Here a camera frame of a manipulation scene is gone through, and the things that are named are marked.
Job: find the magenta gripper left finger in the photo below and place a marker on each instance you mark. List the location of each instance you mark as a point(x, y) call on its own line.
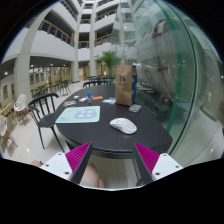
point(78, 159)

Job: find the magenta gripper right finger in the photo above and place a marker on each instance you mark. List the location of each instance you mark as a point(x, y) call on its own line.
point(146, 160)

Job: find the white computer mouse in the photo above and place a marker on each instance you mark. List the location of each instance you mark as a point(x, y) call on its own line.
point(124, 125)

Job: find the light blue mouse pad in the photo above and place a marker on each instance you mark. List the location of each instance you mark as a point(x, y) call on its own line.
point(75, 115)

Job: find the black round table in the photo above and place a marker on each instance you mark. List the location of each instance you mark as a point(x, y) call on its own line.
point(106, 140)

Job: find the black wooden chair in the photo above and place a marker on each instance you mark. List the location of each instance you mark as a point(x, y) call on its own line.
point(43, 112)

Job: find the orange flat object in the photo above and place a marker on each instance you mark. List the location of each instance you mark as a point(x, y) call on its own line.
point(97, 98)

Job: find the small blue-capped bottle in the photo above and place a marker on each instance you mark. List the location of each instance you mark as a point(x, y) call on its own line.
point(89, 97)

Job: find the blue white paper packet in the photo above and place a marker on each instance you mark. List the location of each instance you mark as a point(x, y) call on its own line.
point(109, 100)

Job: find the black chair behind table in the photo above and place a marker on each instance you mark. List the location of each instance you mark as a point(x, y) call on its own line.
point(95, 83)

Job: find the white lattice chair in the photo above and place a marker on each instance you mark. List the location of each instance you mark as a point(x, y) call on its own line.
point(20, 107)

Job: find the brown paper bag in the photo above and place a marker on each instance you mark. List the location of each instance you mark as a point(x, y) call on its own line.
point(123, 85)

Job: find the green potted palm plant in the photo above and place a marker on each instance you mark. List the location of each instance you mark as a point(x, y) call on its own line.
point(110, 59)

